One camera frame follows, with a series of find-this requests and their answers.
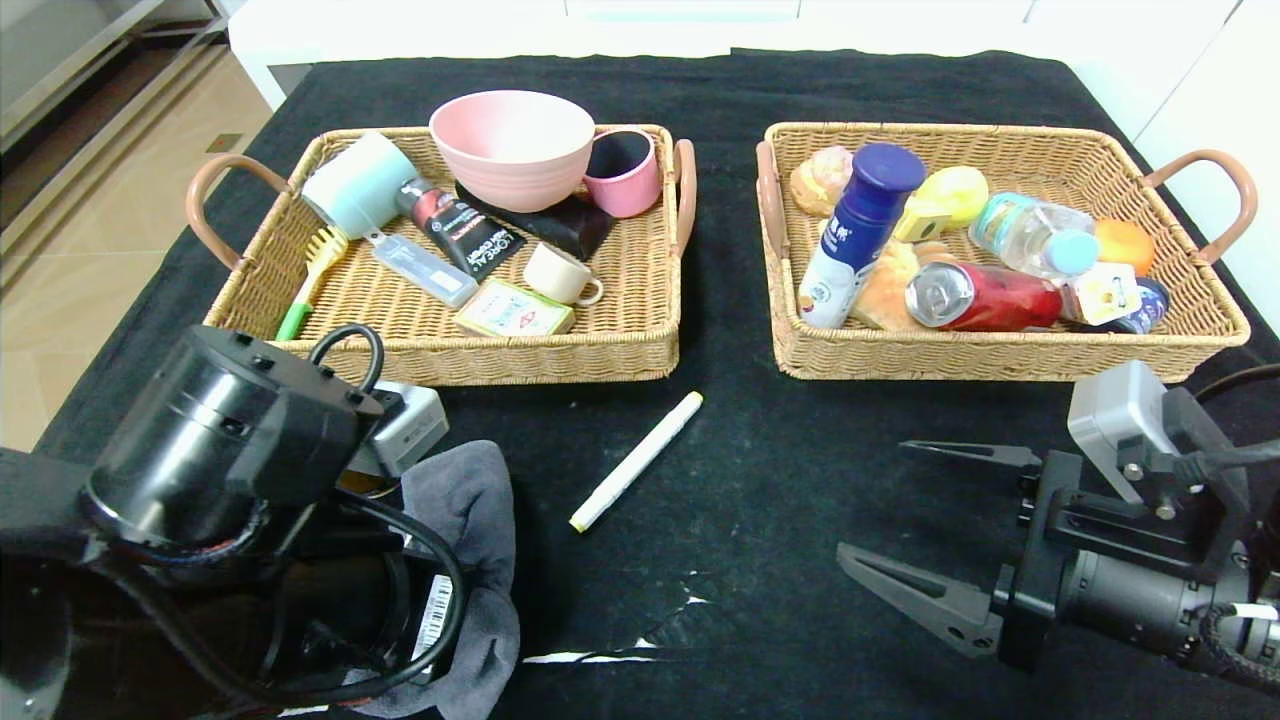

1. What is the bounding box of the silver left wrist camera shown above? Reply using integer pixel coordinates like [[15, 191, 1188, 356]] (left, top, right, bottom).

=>
[[345, 380, 451, 479]]

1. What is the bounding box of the yellow round fruit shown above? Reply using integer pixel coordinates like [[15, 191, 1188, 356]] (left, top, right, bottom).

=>
[[915, 166, 990, 229]]

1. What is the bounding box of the white table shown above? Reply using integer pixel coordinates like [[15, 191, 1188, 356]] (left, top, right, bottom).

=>
[[227, 0, 1076, 111]]

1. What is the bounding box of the orange fruit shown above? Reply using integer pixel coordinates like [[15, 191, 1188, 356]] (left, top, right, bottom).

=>
[[1095, 218, 1158, 276]]

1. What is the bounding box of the steel shelf unit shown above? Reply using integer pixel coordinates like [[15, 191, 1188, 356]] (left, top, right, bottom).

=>
[[0, 0, 233, 161]]

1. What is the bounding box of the yellow green brush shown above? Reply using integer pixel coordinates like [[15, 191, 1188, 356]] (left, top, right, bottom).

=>
[[275, 226, 352, 342]]

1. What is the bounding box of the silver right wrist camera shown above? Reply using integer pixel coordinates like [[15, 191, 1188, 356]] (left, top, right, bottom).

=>
[[1067, 360, 1176, 504]]

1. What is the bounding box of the dark blue can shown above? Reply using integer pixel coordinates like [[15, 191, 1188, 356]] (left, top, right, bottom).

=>
[[1120, 277, 1169, 334]]

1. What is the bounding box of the small cream cup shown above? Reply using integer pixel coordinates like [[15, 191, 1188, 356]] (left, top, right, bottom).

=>
[[522, 241, 605, 307]]

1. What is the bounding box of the clear water bottle blue label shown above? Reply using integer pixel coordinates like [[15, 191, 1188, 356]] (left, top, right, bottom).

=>
[[968, 192, 1098, 280]]

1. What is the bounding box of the brown round bun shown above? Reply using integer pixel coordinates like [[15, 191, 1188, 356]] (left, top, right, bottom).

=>
[[789, 146, 854, 218]]

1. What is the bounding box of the blue white milk bottle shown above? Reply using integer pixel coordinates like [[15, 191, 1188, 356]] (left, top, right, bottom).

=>
[[797, 143, 926, 329]]

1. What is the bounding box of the white marker pen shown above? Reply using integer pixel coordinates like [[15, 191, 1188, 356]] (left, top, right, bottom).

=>
[[569, 392, 704, 534]]

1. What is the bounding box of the black right camera cable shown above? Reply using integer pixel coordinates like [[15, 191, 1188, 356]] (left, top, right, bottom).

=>
[[1190, 362, 1280, 406]]

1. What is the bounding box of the pink bowl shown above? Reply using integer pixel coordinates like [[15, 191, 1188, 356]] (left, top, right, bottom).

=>
[[429, 91, 597, 213]]

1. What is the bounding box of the grey towel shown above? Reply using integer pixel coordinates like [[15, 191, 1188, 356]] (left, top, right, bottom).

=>
[[350, 440, 522, 720]]

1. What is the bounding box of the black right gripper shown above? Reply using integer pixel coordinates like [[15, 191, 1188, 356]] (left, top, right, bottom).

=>
[[835, 439, 1218, 675]]

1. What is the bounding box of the black cosmetic tube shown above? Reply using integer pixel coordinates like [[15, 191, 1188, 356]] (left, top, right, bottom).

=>
[[396, 178, 527, 281]]

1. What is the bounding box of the black pouch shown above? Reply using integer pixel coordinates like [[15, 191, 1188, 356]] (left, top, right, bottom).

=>
[[455, 181, 616, 262]]

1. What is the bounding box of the small white yellow carton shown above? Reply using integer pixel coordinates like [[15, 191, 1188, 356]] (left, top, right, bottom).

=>
[[1062, 262, 1143, 327]]

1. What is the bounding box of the black camera cable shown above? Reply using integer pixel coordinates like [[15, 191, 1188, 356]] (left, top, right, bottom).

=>
[[308, 323, 386, 396], [1190, 362, 1280, 406]]

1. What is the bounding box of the golden bread loaf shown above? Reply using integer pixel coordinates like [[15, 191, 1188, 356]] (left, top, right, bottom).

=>
[[850, 238, 946, 331]]

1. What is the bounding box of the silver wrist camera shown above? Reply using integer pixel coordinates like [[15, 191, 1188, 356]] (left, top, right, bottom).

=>
[[345, 380, 451, 479], [1067, 360, 1176, 504]]

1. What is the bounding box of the black left camera cable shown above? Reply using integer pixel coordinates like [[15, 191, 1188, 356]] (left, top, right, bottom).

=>
[[308, 323, 386, 396]]

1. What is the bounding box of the pink mug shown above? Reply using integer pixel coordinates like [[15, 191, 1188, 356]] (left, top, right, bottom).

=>
[[583, 129, 664, 219]]

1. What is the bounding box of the rectangular wicker basket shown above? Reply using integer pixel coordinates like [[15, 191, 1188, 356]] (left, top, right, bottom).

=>
[[186, 123, 698, 390], [755, 121, 1258, 382]]

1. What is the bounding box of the light blue cup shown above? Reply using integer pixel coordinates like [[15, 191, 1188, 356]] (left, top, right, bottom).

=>
[[301, 131, 419, 240]]

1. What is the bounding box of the small yellow eraser block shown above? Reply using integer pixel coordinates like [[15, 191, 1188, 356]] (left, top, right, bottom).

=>
[[893, 195, 953, 244]]

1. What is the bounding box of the green white card box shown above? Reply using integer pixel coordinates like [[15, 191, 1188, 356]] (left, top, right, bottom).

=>
[[453, 279, 576, 338]]

